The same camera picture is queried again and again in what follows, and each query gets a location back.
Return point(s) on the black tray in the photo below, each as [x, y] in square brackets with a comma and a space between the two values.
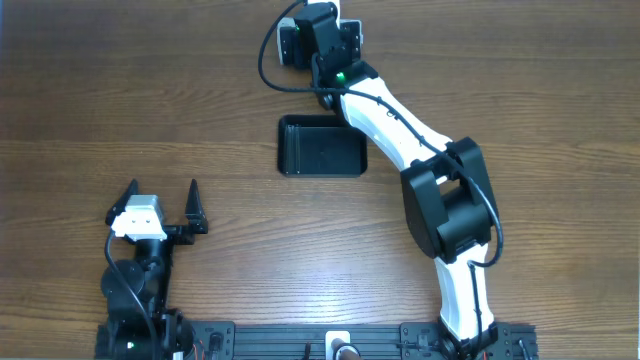
[330, 155]

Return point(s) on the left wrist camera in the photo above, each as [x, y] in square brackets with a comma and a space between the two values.
[140, 220]

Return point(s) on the mounting rail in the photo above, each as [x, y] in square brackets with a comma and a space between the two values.
[290, 340]

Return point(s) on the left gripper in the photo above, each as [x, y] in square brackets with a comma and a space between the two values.
[180, 235]

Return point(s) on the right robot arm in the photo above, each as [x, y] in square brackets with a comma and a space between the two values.
[460, 295]

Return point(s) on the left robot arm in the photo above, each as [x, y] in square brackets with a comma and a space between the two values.
[130, 285]

